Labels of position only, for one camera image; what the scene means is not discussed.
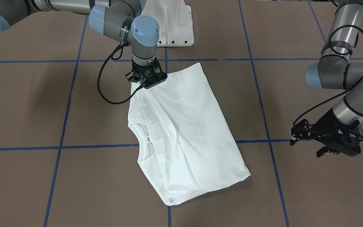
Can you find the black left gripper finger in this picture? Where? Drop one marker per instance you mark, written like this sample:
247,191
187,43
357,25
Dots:
325,150

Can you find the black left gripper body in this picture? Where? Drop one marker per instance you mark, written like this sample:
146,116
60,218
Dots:
324,130

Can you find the white printed t-shirt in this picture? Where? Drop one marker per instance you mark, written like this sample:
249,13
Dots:
186,148

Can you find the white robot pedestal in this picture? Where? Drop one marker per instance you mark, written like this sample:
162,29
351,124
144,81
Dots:
175,22

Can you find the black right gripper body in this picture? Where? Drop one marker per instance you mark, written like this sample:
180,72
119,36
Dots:
131,76

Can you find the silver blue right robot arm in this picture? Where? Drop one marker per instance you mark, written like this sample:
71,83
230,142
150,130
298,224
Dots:
120,20

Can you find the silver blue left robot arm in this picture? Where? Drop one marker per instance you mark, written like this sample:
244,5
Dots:
340,67

